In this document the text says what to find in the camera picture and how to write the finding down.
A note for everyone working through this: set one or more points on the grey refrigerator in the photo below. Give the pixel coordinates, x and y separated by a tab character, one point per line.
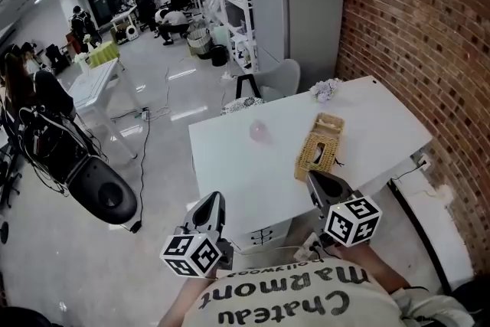
302	4

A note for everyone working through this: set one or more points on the white side table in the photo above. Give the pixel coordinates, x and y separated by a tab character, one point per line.
93	86

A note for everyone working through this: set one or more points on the person's cream printed shirt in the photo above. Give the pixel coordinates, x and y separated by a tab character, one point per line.
291	298

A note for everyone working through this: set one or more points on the crumpled lavender cloth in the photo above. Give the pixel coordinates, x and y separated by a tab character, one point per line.
325	90

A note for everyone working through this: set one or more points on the grey shell chair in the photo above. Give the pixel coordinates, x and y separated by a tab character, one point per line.
281	80

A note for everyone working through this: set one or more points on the green cloth table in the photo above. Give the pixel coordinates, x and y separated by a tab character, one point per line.
104	54

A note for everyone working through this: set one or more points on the person's left forearm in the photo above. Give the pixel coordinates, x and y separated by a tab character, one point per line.
183	298

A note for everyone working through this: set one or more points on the black backpack rig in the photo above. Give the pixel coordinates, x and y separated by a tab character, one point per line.
53	149

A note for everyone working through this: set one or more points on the white flower vase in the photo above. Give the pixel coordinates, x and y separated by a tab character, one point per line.
82	63

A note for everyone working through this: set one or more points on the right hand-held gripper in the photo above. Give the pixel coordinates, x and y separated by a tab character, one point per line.
352	222

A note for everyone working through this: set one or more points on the small white round appliance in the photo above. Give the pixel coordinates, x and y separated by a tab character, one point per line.
131	33

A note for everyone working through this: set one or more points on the black power adapter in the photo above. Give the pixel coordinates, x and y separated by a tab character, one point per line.
135	226

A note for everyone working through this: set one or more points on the person's right forearm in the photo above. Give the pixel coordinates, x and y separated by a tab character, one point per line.
379	268

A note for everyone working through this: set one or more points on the white power strip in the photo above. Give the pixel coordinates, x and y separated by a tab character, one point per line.
145	113

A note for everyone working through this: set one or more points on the black round bin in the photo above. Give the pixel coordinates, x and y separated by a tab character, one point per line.
219	55

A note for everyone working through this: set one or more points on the white wall socket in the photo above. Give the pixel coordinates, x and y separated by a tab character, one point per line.
424	161

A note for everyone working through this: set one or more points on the woven laundry basket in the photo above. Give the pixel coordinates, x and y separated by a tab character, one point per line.
199	43

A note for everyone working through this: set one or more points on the black oval device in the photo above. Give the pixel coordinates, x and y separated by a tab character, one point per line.
103	195

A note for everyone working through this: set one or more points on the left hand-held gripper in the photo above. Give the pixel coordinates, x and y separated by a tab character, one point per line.
191	254

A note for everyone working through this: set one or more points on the white drawer unit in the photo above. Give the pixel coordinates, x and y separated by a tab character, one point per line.
268	235

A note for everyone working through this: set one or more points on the wicker tissue box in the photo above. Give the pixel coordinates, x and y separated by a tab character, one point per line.
310	157

